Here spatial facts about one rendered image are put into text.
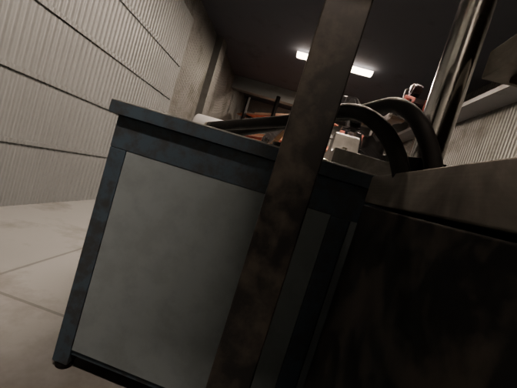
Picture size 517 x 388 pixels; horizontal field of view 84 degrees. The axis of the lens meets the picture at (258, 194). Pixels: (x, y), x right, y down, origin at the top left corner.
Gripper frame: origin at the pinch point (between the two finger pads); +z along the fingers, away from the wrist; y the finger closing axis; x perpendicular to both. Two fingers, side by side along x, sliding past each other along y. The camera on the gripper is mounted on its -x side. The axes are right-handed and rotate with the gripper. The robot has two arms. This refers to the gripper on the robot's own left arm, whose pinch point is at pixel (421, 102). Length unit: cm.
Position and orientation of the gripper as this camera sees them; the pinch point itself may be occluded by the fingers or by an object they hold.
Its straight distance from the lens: 139.8
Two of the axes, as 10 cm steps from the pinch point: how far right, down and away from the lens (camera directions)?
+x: -2.9, 9.5, 0.8
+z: -1.0, 0.6, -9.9
